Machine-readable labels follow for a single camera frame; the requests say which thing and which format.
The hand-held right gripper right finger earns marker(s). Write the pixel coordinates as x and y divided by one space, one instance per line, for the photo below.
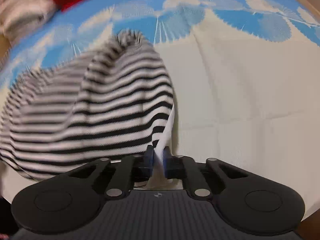
166 158

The black white striped shirt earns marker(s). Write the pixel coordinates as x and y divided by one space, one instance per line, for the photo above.
112 100

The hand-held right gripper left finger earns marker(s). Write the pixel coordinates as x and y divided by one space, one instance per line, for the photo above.
149 156

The blue white patterned bedsheet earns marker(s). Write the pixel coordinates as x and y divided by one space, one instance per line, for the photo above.
237 80

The grey beige cloth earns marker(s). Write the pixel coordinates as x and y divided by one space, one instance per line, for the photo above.
22 7

